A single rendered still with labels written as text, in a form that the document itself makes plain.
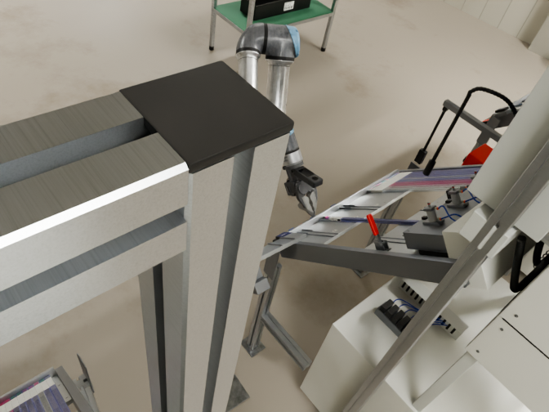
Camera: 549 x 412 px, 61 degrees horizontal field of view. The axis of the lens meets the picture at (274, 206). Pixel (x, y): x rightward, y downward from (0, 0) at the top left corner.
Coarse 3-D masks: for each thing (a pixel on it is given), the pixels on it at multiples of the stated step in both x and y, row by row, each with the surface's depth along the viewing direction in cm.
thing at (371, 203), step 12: (396, 192) 174; (408, 192) 172; (348, 204) 177; (360, 204) 174; (372, 204) 170; (384, 204) 165; (336, 216) 171; (348, 216) 166; (360, 216) 162; (312, 228) 167; (324, 228) 162; (336, 228) 158; (348, 228) 155; (300, 240) 158; (312, 240) 154; (324, 240) 150
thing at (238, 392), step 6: (234, 378) 200; (234, 384) 198; (240, 384) 199; (234, 390) 197; (240, 390) 197; (234, 396) 195; (240, 396) 195; (246, 396) 196; (228, 402) 193; (234, 402) 193; (240, 402) 194; (228, 408) 191
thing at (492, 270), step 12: (480, 204) 114; (468, 216) 110; (456, 228) 106; (444, 240) 107; (456, 240) 105; (516, 240) 110; (528, 240) 113; (456, 252) 106; (504, 252) 107; (492, 264) 104; (504, 264) 107; (480, 276) 103; (492, 276) 105; (480, 288) 105
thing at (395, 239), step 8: (440, 200) 150; (416, 216) 144; (400, 224) 141; (392, 232) 138; (400, 232) 136; (376, 240) 136; (392, 240) 132; (400, 240) 130; (368, 248) 133; (392, 248) 127; (400, 248) 125; (432, 256) 115
